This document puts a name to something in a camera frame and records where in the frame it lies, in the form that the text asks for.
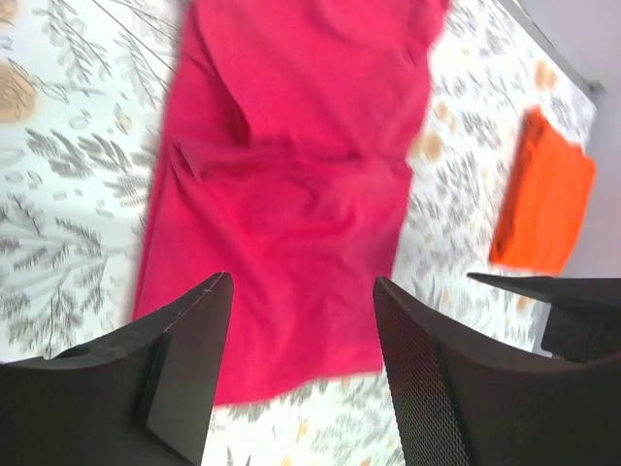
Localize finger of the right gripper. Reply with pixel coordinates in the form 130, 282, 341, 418
468, 272, 620, 362

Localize floral table mat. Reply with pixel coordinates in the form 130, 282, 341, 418
1, 1, 597, 465

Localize magenta t-shirt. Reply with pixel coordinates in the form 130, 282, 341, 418
134, 1, 450, 405

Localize folded orange t-shirt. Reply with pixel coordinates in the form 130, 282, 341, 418
489, 107, 597, 275

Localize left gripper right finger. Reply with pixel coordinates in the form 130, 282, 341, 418
374, 278, 620, 465

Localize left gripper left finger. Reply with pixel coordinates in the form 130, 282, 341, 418
1, 273, 234, 465

